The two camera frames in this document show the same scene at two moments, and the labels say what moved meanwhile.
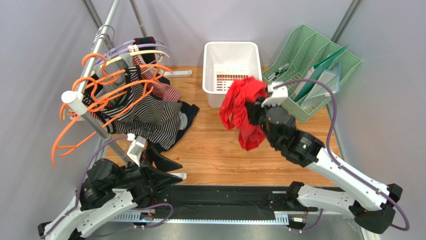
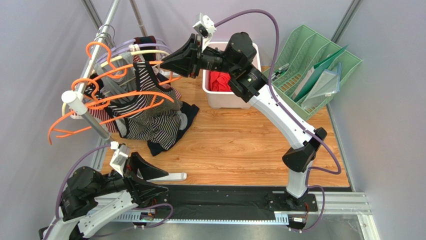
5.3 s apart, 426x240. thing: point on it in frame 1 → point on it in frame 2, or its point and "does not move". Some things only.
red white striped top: [154, 84] → [103, 115]
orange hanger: [104, 77] → [119, 71]
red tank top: [233, 112] → [219, 81]
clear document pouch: [329, 77] does not move
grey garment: [183, 120] does not move
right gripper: [257, 111] → [195, 56]
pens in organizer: [278, 73] does not move
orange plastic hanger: [146, 85] → [111, 103]
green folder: [307, 87] does not move
